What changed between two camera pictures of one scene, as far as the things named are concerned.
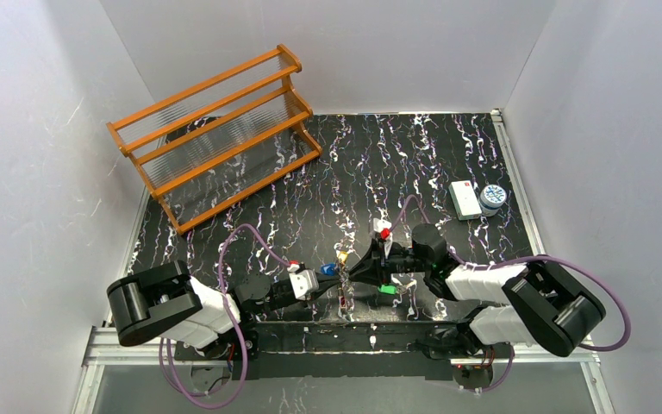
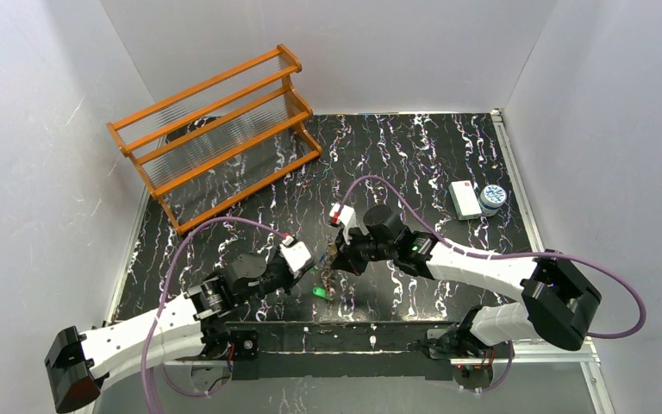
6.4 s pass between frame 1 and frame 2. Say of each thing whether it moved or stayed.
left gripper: moved
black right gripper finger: moved
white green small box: stayed
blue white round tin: stayed
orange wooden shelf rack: stayed
